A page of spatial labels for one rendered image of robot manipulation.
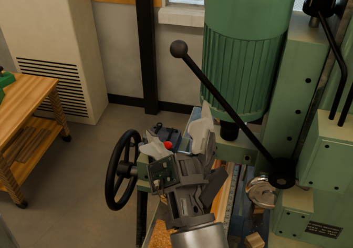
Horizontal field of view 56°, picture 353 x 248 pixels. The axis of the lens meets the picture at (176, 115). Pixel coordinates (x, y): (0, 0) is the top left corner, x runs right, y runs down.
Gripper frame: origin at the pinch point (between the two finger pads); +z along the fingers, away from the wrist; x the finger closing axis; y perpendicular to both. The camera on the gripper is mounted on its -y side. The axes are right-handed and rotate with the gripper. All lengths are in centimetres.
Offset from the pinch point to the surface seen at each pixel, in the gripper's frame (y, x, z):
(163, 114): -142, 123, 64
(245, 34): -6.8, -15.2, 11.1
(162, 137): -27.1, 28.5, 6.8
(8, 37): -37, 148, 117
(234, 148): -31.8, 7.9, -3.4
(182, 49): 1.9, -6.5, 10.3
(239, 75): -12.7, -8.9, 6.7
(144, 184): -26.8, 39.7, -5.0
